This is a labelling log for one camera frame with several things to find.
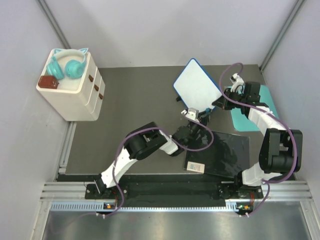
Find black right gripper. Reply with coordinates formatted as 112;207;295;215
212;88;246;111

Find blue framed whiteboard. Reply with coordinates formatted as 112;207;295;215
173;58;222;112

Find blue whiteboard eraser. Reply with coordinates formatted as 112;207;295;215
205;108;212;114

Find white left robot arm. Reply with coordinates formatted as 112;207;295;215
94;110;214;199

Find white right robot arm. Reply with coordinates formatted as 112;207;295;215
212;82;303;198

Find teal mat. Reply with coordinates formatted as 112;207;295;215
229;85;278;133

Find black glossy sheet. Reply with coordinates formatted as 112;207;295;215
184;131;250;178

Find white drawer cabinet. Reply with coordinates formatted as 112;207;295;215
36;49;105;122

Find teal cat ear headphones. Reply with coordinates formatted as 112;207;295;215
46;48;89;80

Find brown leather pouch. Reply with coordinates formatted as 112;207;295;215
37;75;59;89

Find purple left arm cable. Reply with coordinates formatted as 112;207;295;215
96;117;215;217

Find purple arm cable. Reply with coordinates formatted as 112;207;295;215
96;117;215;217
219;62;298;217

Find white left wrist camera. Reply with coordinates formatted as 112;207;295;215
181;108;200;123

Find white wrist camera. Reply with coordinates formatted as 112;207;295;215
230;73;245;93
181;108;200;123

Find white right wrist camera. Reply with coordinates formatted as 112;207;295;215
230;73;245;93

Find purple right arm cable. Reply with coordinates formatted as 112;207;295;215
219;62;298;217

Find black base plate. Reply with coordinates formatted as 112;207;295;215
85;180;263;200

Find grey slotted cable duct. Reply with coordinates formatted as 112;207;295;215
49;201;251;212

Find aluminium frame rail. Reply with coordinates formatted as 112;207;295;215
39;182;96;201

